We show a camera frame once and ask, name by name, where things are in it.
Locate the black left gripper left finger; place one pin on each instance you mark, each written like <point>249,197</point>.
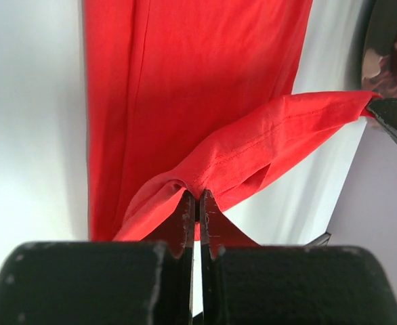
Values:
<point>141,282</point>

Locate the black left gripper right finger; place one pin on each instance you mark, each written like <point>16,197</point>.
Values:
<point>247,283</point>

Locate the red tank top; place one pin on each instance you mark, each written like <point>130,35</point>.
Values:
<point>194,96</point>

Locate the brown translucent laundry basket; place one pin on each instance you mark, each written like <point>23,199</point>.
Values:
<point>379,60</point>

